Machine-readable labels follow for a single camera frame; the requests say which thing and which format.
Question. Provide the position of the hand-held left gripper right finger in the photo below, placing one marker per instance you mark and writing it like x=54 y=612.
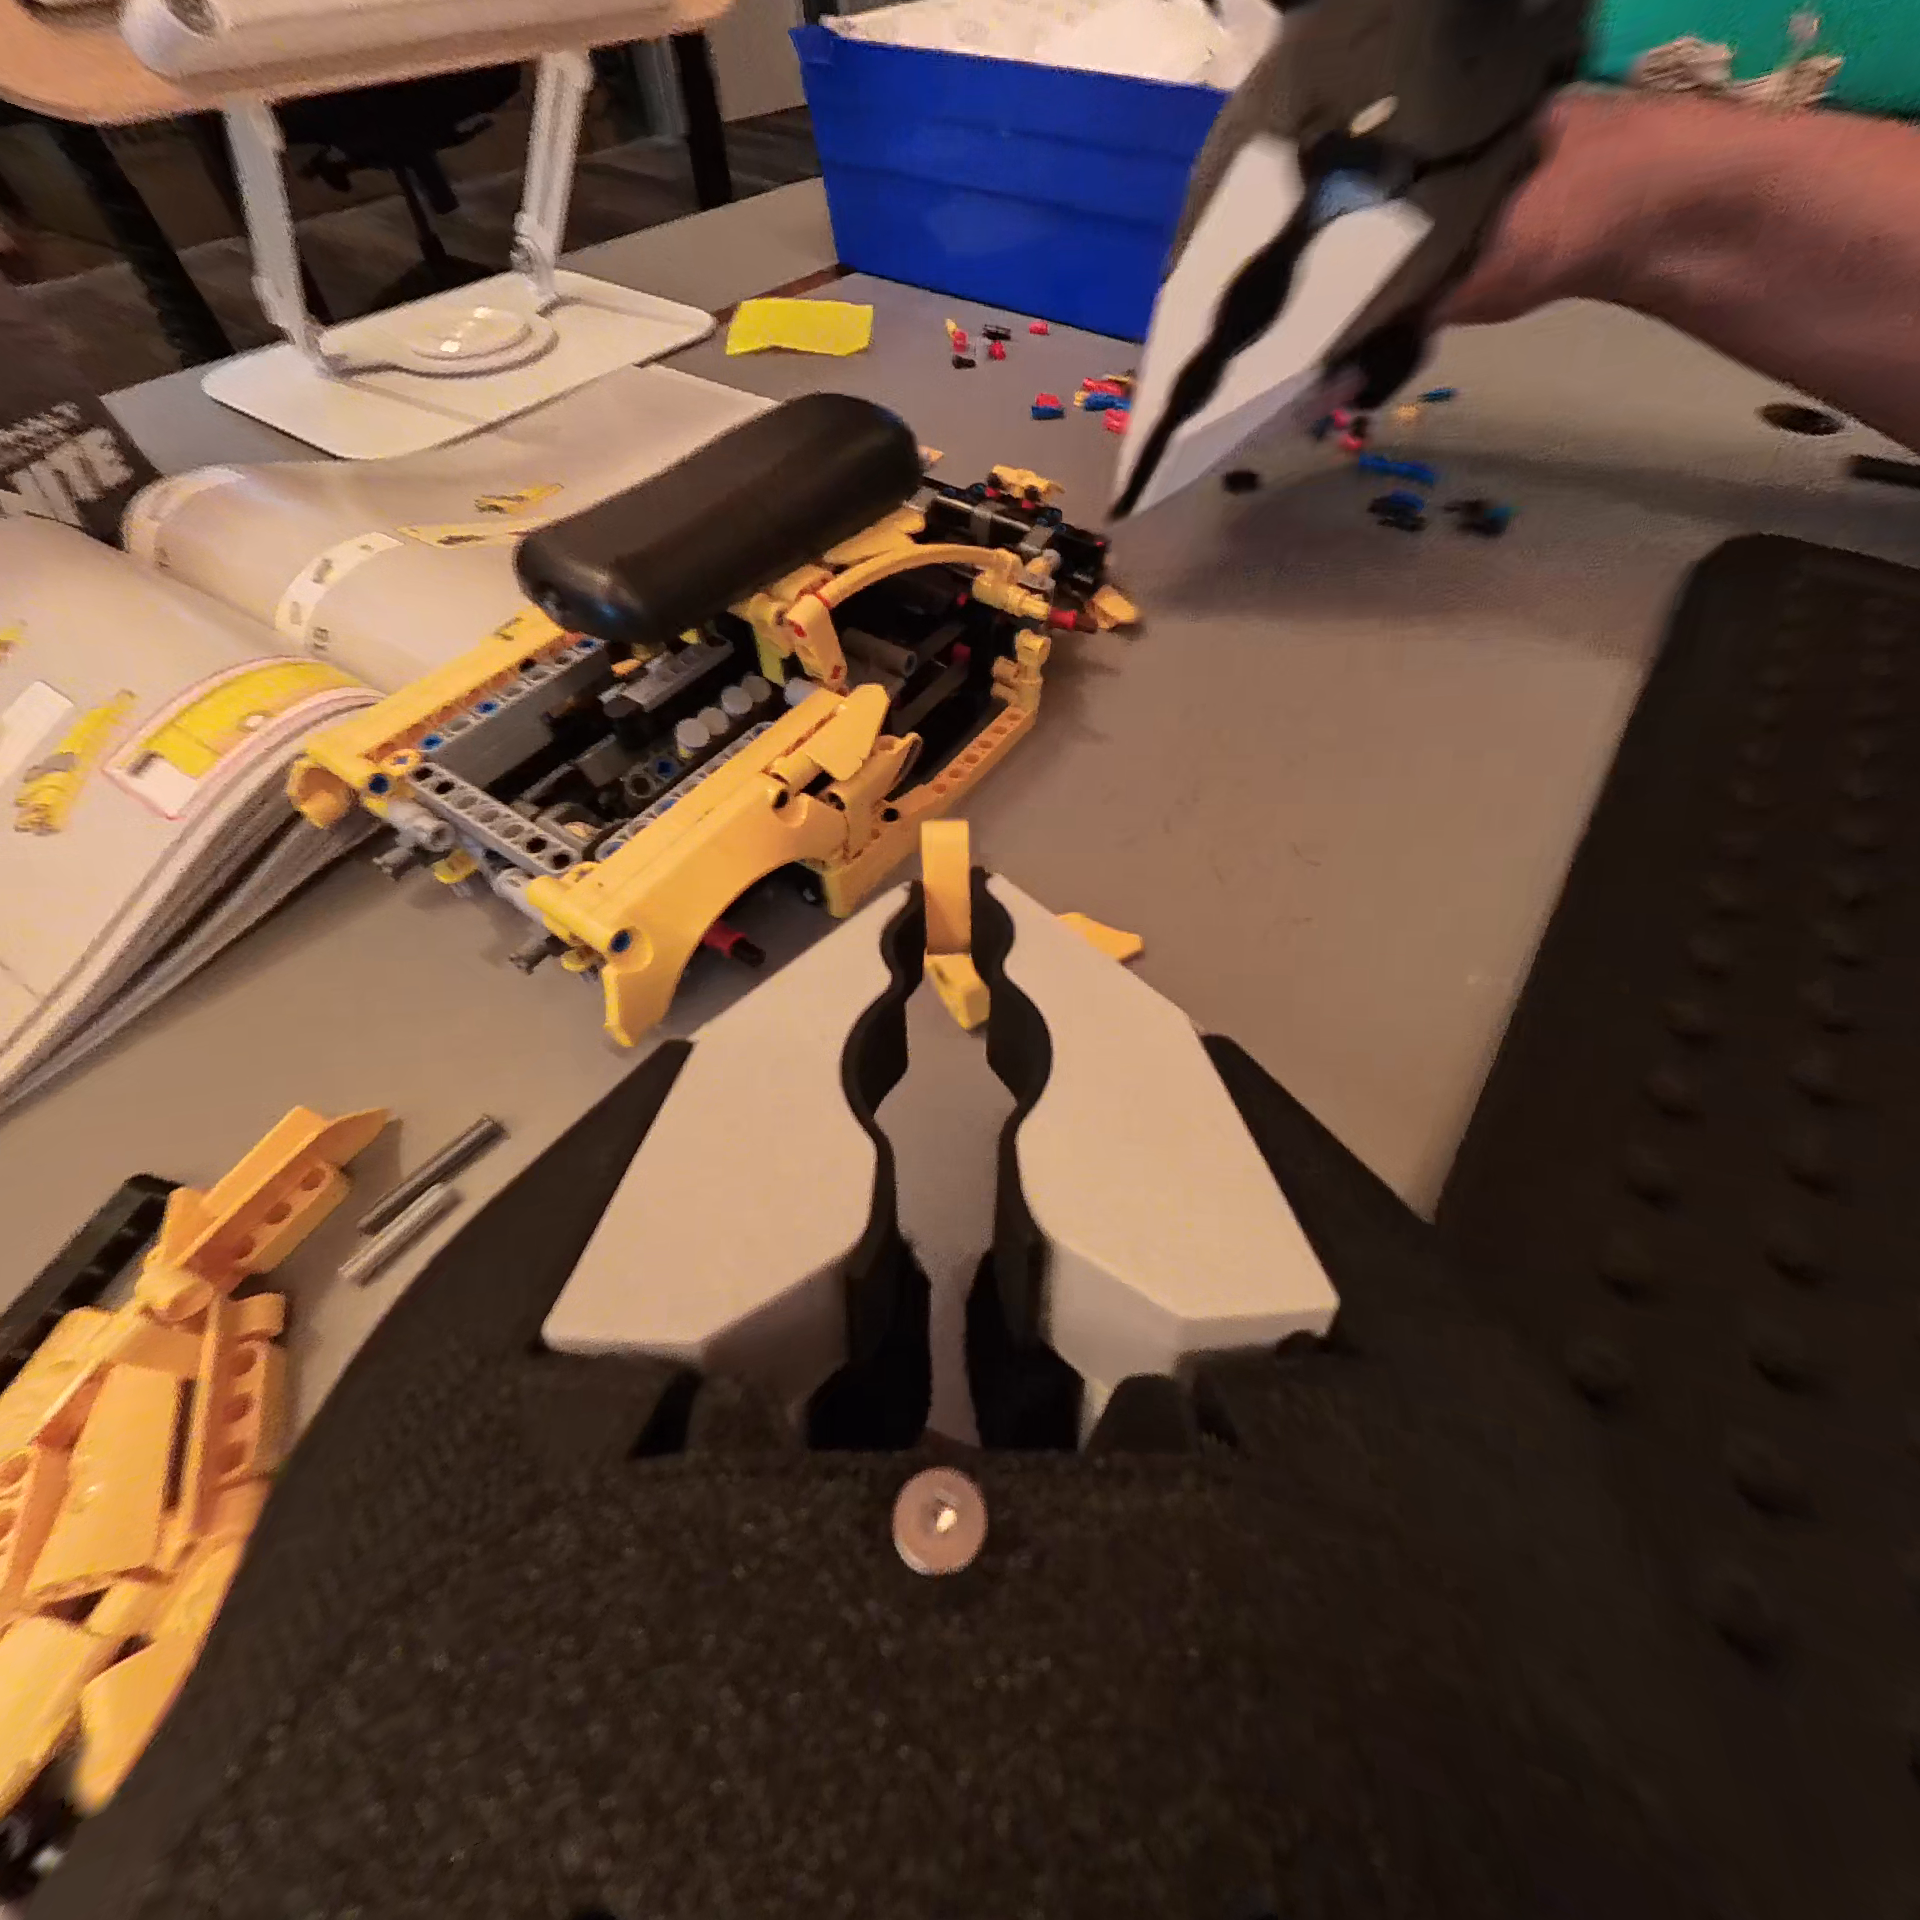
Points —
x=1185 y=1185

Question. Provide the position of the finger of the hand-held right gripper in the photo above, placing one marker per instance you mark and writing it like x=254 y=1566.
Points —
x=1321 y=316
x=1215 y=255

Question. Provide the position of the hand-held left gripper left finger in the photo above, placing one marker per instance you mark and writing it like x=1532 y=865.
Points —
x=722 y=1202

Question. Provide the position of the small yellow curved panel brick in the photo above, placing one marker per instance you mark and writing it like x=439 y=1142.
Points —
x=949 y=902

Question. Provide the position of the person's right forearm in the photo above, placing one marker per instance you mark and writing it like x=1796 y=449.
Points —
x=1801 y=255

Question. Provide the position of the grey desk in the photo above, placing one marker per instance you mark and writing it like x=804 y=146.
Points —
x=1349 y=722

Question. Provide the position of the person's right hand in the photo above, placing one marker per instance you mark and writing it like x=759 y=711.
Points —
x=1559 y=212

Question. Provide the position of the pile of small coloured pins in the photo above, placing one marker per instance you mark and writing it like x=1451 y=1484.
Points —
x=1396 y=482

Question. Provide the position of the blue plastic bin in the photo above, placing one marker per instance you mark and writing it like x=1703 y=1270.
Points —
x=990 y=195

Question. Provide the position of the dark grey axle rod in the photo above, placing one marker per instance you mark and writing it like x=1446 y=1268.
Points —
x=433 y=1173

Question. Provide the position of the yellow brick toy car model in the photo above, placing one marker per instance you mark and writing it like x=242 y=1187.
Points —
x=675 y=870

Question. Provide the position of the yellow paper scrap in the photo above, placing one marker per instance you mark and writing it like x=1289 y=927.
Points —
x=804 y=327

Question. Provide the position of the green plastic bin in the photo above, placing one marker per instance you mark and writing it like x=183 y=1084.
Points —
x=1876 y=37

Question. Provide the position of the black foam capsule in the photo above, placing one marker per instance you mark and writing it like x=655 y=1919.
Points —
x=722 y=510

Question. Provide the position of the pile of yellow bricks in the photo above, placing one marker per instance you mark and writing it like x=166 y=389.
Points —
x=137 y=1470

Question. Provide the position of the long black beam brick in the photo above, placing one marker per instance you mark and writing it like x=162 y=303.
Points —
x=76 y=1277

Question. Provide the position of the building instruction booklet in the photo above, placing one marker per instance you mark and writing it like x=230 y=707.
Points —
x=90 y=839

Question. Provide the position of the instruction sheet on stand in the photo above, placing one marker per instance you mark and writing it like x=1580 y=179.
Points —
x=452 y=359

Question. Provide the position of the black toy car box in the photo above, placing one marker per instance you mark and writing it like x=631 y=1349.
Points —
x=60 y=466

